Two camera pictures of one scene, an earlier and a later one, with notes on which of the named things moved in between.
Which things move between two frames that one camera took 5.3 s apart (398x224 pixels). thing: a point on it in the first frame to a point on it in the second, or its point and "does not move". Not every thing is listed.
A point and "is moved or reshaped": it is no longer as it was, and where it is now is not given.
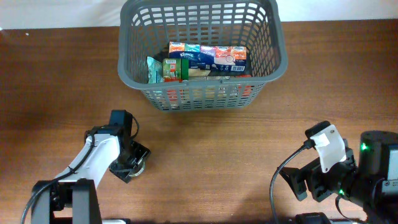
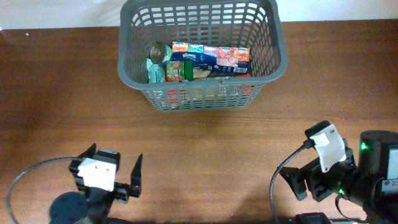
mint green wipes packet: (155, 70) does not move
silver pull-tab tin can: (138, 169) is moved or reshaped
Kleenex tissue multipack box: (222, 60) does not move
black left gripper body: (125, 163) to (120, 191)
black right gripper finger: (296, 181) does not move
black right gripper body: (341, 179) does not move
